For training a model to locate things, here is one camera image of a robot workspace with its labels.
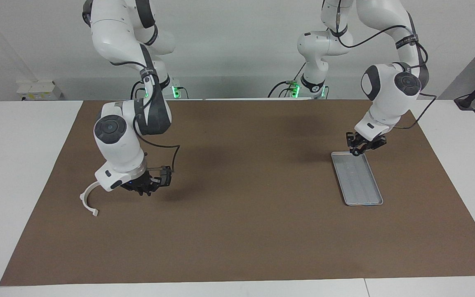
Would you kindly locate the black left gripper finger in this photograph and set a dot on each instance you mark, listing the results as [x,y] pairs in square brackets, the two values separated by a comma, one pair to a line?
[375,145]
[351,142]

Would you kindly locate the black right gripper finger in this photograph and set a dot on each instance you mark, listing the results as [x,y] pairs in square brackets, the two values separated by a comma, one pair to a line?
[140,192]
[154,182]

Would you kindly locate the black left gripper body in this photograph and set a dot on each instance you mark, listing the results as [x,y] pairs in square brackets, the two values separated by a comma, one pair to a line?
[367,141]

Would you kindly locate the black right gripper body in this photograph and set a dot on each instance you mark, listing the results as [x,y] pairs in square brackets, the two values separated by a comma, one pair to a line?
[138,183]

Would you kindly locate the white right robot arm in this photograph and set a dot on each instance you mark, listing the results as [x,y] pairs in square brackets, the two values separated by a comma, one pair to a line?
[118,140]

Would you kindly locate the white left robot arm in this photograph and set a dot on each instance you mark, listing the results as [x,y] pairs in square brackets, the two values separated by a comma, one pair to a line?
[390,90]

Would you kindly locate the silver metal tray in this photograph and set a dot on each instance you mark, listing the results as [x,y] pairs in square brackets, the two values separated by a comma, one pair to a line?
[357,179]

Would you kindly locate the dark rectangular brake pad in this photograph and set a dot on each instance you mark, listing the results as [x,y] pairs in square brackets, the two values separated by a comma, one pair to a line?
[167,177]

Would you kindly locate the white curved plastic part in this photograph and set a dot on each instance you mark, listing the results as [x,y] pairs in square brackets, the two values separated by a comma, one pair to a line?
[84,199]

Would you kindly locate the brown table mat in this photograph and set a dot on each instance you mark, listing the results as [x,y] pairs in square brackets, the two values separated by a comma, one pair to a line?
[237,239]

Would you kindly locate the white socket box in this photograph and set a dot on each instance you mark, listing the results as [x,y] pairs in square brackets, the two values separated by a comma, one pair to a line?
[35,90]

